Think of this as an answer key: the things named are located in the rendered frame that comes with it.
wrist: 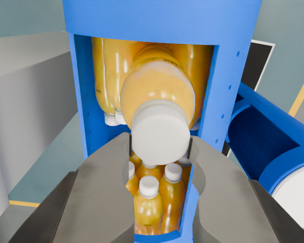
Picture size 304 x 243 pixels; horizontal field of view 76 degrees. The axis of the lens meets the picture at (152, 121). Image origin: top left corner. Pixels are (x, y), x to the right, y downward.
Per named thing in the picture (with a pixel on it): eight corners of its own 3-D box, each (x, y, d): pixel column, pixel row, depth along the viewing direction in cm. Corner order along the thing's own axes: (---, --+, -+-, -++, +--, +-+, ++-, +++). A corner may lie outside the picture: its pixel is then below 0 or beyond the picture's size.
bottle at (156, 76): (167, 95, 33) (183, 175, 16) (126, 80, 31) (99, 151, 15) (185, 53, 29) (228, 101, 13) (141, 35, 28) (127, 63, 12)
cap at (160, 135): (173, 154, 15) (175, 170, 14) (125, 140, 15) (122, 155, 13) (195, 112, 14) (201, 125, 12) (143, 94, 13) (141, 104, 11)
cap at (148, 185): (139, 182, 42) (139, 175, 41) (158, 182, 42) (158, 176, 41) (138, 196, 38) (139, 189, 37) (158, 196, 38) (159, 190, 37)
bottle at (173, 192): (169, 246, 48) (178, 191, 40) (147, 228, 52) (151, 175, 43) (183, 226, 53) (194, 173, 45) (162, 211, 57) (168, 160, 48)
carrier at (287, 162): (245, 73, 129) (202, 79, 131) (386, 151, 51) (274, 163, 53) (242, 112, 142) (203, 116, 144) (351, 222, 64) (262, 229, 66)
